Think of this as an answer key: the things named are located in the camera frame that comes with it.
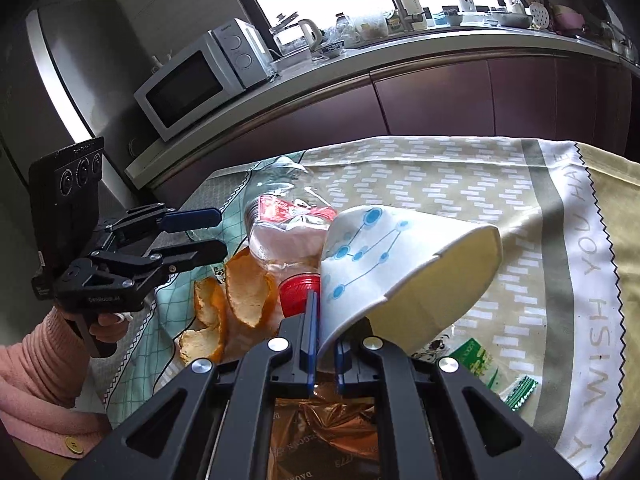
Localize orange peel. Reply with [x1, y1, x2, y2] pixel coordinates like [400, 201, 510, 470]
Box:
[178, 248, 283, 365]

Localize copper foil snack bag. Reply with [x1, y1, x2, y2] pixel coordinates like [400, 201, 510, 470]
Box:
[268, 382, 381, 480]

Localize pink bowl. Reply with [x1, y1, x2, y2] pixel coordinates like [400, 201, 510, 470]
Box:
[552, 6, 586, 32]

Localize plastic bottle red cap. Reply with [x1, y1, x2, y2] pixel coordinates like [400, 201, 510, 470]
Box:
[245, 193, 337, 318]

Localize black camera box left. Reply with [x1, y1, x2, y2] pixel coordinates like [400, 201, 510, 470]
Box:
[28, 138, 104, 269]

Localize white microwave oven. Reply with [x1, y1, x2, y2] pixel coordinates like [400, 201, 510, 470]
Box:
[134, 18, 276, 142]

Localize glass electric kettle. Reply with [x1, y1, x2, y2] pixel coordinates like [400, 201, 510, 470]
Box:
[269, 12, 324, 56]

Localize silver refrigerator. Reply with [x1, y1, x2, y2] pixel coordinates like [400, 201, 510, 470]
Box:
[1, 0, 158, 207]

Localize left hand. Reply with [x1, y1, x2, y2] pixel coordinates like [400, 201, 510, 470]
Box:
[55, 306, 130, 344]

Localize small patterned bowl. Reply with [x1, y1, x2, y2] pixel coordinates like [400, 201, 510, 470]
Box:
[319, 40, 344, 58]

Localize patterned tablecloth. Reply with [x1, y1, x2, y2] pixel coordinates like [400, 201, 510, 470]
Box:
[89, 134, 640, 480]

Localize green snack wrapper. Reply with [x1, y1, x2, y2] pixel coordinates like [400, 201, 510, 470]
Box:
[412, 332, 539, 412]

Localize pink left sleeve forearm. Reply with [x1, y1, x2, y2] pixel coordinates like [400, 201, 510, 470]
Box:
[0, 308, 111, 460]

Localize dark purple kitchen cabinets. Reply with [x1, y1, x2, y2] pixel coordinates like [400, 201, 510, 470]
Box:
[151, 52, 639, 207]

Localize white paper cup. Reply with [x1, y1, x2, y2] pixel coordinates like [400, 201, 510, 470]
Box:
[318, 206, 502, 370]

